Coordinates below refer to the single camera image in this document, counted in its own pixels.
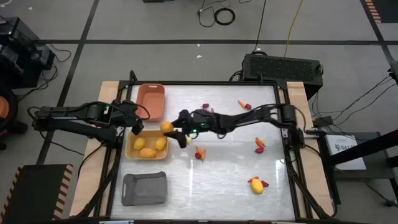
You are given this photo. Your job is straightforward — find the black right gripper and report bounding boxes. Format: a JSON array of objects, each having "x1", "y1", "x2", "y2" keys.
[{"x1": 164, "y1": 108, "x2": 218, "y2": 138}]

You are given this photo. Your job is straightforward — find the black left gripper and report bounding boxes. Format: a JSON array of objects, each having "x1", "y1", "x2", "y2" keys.
[{"x1": 119, "y1": 100, "x2": 145, "y2": 136}]

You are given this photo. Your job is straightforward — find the yellow plastic basket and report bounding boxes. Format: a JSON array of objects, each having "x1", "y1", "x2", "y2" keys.
[{"x1": 124, "y1": 129, "x2": 169, "y2": 161}]

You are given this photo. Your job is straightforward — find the orange plastic basket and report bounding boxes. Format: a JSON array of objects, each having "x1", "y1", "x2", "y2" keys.
[{"x1": 136, "y1": 83, "x2": 166, "y2": 122}]

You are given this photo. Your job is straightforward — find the grey plastic basket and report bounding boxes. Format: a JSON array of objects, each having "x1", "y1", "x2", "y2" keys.
[{"x1": 121, "y1": 170, "x2": 168, "y2": 207}]

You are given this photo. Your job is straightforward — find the black perforated computer case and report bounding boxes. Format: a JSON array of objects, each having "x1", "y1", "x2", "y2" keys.
[{"x1": 242, "y1": 53, "x2": 324, "y2": 100}]

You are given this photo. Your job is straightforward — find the black mat striped edge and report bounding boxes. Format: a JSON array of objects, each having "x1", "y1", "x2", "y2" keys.
[
  {"x1": 362, "y1": 0, "x2": 398, "y2": 24},
  {"x1": 0, "y1": 164, "x2": 75, "y2": 224}
]

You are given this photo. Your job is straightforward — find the black equipment stack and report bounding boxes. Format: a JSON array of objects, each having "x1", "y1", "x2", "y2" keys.
[{"x1": 0, "y1": 16, "x2": 56, "y2": 90}]

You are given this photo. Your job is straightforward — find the small black power adapter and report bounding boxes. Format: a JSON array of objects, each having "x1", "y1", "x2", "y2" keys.
[{"x1": 312, "y1": 116, "x2": 335, "y2": 138}]

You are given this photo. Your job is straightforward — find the white paper sign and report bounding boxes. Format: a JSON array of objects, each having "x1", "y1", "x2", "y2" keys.
[{"x1": 325, "y1": 133, "x2": 368, "y2": 171}]

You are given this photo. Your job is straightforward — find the black stand beam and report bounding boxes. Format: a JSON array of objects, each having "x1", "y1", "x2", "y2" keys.
[{"x1": 323, "y1": 129, "x2": 398, "y2": 187}]

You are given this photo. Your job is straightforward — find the black table frame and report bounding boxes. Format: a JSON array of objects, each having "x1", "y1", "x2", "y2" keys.
[{"x1": 70, "y1": 70, "x2": 338, "y2": 224}]

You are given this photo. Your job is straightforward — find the coiled black cable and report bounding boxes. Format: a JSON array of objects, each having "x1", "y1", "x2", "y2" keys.
[{"x1": 213, "y1": 7, "x2": 236, "y2": 26}]

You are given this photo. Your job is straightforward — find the thin black cable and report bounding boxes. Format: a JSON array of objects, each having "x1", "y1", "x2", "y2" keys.
[{"x1": 252, "y1": 0, "x2": 267, "y2": 54}]

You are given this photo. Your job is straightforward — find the thin yellow cable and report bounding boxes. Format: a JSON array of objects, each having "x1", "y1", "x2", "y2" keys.
[{"x1": 283, "y1": 0, "x2": 304, "y2": 58}]

